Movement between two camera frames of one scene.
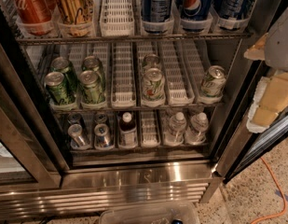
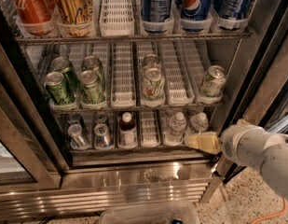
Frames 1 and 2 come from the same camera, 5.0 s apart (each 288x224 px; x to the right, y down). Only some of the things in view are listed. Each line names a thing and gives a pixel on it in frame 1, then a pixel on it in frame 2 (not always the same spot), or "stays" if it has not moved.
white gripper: [281, 44] → [241, 142]
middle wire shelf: [112, 109] stays
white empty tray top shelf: [116, 14] stays
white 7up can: [213, 81] stays
